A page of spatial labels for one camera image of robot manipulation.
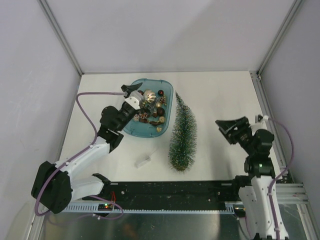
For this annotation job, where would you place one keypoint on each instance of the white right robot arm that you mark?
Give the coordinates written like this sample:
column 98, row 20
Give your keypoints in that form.
column 257, row 188

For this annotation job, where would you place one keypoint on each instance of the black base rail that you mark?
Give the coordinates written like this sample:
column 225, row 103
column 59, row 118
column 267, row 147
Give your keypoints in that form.
column 165, row 193

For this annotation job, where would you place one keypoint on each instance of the clear battery box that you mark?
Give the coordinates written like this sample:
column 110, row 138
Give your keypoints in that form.
column 142, row 161

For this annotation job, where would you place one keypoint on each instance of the dark brown bauble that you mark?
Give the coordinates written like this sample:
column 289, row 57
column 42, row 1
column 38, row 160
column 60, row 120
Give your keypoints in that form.
column 160, row 111

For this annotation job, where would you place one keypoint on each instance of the snowy pine cone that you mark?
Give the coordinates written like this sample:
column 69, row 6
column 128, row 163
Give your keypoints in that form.
column 141, row 117

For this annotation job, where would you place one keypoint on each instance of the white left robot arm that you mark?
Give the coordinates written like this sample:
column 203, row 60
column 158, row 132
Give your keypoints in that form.
column 55, row 185

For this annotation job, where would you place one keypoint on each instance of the small dark red bauble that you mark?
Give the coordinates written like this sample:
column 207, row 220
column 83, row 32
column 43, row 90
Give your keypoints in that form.
column 161, row 93

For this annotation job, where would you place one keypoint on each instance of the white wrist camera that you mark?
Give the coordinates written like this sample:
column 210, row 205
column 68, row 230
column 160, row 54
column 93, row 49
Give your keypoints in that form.
column 260, row 122
column 135, row 100

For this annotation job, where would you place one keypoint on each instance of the teal plastic tray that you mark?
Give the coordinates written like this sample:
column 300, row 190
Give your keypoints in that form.
column 153, row 128

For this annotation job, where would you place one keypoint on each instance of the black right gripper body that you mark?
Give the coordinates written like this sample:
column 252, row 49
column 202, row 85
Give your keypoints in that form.
column 244, row 137

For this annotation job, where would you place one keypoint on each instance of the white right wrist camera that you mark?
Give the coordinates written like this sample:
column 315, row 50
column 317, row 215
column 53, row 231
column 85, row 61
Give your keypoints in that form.
column 260, row 122

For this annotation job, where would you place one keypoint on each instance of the grey slotted cable duct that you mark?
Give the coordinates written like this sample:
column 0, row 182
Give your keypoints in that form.
column 193, row 208

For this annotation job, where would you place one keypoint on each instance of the small green christmas tree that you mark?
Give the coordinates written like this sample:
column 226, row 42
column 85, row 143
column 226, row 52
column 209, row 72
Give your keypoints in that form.
column 183, row 142

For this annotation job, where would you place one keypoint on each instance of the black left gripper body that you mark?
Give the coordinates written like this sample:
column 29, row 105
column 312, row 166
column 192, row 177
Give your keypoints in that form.
column 126, row 115

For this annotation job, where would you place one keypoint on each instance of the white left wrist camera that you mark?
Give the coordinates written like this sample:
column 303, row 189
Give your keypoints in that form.
column 135, row 100

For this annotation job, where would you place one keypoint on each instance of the silver ribbed bauble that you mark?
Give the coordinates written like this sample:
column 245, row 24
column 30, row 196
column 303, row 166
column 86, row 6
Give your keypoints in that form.
column 149, row 96

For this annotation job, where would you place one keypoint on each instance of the gold glitter bauble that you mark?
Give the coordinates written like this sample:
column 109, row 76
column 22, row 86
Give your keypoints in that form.
column 161, row 119

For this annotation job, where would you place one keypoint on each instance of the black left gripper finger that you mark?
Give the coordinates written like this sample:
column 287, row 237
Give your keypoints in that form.
column 150, row 107
column 128, row 89

